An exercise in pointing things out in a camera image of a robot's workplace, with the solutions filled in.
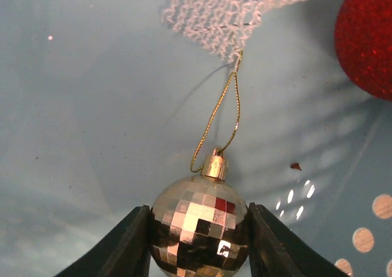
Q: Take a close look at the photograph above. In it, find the red ball ornament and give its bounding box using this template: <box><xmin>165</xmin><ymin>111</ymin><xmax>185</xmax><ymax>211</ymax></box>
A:
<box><xmin>334</xmin><ymin>0</ymin><xmax>391</xmax><ymax>101</ymax></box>

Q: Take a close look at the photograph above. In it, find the white mesh net ornament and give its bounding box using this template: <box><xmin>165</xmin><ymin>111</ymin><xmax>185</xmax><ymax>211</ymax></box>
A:
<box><xmin>161</xmin><ymin>0</ymin><xmax>307</xmax><ymax>63</ymax></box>

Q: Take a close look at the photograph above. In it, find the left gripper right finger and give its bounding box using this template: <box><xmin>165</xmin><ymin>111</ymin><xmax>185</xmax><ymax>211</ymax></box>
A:
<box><xmin>248</xmin><ymin>203</ymin><xmax>348</xmax><ymax>277</ymax></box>

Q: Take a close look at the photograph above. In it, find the blue plastic basket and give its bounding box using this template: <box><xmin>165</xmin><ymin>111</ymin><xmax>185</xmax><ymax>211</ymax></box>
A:
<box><xmin>1</xmin><ymin>0</ymin><xmax>391</xmax><ymax>276</ymax></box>

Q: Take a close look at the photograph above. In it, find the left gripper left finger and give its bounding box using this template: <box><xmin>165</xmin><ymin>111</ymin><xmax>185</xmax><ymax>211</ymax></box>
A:
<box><xmin>56</xmin><ymin>205</ymin><xmax>151</xmax><ymax>277</ymax></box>

